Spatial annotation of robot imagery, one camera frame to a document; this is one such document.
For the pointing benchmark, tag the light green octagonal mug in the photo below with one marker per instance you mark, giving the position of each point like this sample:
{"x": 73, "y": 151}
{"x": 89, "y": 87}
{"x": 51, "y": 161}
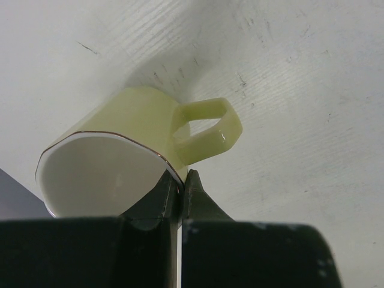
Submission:
{"x": 117, "y": 154}

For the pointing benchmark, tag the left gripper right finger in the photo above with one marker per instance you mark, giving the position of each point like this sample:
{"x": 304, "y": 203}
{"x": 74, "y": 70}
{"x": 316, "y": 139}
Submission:
{"x": 218, "y": 251}

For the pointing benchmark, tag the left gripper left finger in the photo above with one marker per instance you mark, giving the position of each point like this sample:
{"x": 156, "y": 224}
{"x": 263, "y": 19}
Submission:
{"x": 134, "y": 249}

